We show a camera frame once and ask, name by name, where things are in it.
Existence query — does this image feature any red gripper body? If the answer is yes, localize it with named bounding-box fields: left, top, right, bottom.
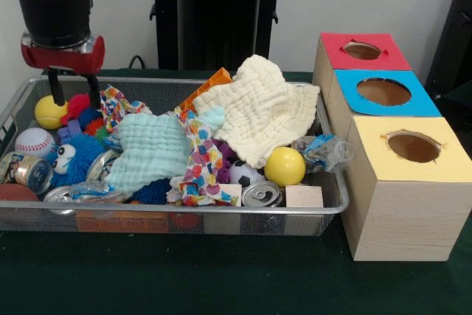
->
left=21, top=36, right=106, bottom=75

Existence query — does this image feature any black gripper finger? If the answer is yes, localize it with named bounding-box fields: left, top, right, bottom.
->
left=85, top=72, right=102, bottom=109
left=46, top=67, right=66, bottom=107

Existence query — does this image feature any mint green cloth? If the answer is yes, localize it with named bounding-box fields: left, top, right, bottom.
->
left=105, top=105, right=226, bottom=194

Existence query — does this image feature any cream yellow cloth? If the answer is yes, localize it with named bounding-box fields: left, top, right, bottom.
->
left=192, top=54, right=321, bottom=169

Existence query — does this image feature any metal mesh bin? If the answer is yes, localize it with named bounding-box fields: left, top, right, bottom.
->
left=0, top=75, right=351, bottom=238

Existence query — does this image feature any white baseball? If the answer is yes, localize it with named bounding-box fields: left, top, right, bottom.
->
left=14, top=127, right=55, bottom=158

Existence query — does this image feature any blue puffer ball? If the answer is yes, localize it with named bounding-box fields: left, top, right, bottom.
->
left=46, top=134, right=107, bottom=187

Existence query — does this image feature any plain wooden cube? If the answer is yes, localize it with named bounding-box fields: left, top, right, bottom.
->
left=204, top=183, right=243, bottom=235
left=285, top=184, right=325, bottom=237

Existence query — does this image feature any small soccer ball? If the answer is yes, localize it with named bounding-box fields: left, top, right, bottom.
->
left=228, top=159, right=266, bottom=187

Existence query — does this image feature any yellow smiley ball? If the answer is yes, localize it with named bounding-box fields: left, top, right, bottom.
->
left=264, top=147, right=307, bottom=187

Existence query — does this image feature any dark green table cloth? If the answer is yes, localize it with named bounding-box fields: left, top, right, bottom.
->
left=0, top=68, right=472, bottom=315

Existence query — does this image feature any black upright panel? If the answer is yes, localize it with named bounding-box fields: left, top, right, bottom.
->
left=423, top=0, right=472, bottom=91

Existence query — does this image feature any green cloth side table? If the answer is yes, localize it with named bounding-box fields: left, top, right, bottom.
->
left=440, top=80, right=472, bottom=117

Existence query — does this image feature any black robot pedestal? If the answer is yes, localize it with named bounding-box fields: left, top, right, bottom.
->
left=142, top=0, right=298, bottom=72

